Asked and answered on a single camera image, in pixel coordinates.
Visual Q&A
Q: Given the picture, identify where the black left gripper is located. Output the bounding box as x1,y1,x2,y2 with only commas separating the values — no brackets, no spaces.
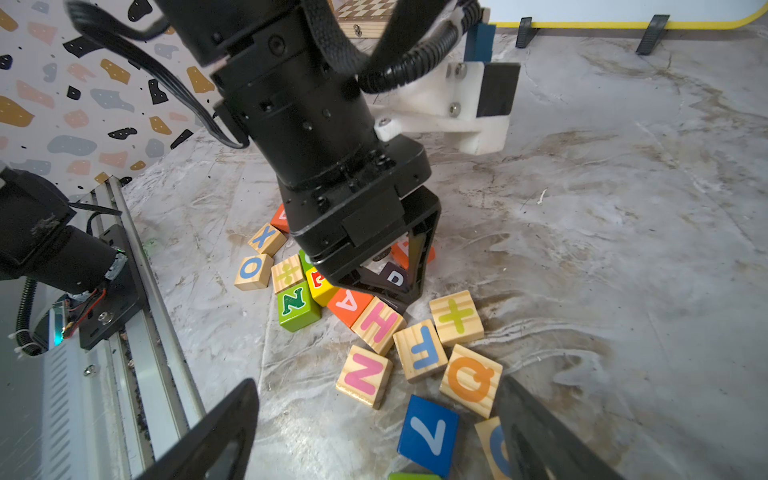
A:
279,135,441,312

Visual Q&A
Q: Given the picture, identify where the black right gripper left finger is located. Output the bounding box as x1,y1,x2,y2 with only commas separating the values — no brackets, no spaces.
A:
141,378,259,479

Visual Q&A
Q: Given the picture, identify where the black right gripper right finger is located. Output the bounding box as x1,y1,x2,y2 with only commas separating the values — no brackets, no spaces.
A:
496,375,621,479

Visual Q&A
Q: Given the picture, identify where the black P block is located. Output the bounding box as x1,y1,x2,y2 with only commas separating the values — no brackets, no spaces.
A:
378,262,411,293

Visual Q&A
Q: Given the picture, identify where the orange A block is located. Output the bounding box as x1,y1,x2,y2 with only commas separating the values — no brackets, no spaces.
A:
327,288,373,328

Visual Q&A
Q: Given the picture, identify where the yellow E block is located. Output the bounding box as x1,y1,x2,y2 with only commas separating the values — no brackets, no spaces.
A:
306,267,339,307

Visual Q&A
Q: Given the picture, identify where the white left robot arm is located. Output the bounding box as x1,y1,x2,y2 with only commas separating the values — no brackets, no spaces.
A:
66,1,482,312

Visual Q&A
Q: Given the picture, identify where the red R block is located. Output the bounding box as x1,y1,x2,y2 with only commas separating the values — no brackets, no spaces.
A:
390,236,426,270

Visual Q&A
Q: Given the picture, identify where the wooden C block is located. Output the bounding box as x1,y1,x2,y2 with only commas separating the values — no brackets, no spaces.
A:
475,417,511,480

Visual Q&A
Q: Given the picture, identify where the wooden Q block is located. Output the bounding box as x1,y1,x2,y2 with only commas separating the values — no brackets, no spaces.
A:
439,345,503,419

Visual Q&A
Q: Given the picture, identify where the blue 7 block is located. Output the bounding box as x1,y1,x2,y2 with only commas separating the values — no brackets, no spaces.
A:
397,395,459,478

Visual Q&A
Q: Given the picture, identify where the wooden H block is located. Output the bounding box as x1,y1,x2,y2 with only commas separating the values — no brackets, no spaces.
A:
352,297,405,356

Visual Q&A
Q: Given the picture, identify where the wooden F block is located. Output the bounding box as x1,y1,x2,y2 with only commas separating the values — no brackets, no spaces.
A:
394,320,448,383

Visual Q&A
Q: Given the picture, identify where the red B block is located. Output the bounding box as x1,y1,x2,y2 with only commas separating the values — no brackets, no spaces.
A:
270,204,290,235

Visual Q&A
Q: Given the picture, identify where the wooden yellow plus block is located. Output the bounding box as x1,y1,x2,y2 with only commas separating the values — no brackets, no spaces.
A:
271,254,305,294

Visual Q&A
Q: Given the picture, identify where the green I block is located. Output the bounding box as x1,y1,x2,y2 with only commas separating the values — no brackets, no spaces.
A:
388,472,442,480

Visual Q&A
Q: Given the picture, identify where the wooden X block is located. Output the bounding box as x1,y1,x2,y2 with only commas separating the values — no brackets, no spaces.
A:
248,223,287,257

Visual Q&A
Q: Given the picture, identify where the green N block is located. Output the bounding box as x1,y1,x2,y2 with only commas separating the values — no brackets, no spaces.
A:
277,281,322,332

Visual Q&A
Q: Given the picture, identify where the wooden O block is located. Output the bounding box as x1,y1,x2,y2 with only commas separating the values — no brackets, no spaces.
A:
234,254,274,291

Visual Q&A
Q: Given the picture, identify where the wooden pink N block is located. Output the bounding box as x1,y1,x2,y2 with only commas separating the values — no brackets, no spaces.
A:
335,345,393,410

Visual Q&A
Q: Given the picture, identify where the wooden chessboard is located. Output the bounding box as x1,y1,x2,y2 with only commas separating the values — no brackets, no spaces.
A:
331,0,397,39

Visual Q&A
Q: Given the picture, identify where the yellow framed whiteboard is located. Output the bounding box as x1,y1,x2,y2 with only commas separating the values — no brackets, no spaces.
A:
482,0,767,30

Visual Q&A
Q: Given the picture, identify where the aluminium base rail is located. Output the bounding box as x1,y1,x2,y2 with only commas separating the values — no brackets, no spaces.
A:
35,176,208,480

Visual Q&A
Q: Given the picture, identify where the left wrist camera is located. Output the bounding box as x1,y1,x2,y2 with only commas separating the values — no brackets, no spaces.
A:
373,23,521,156

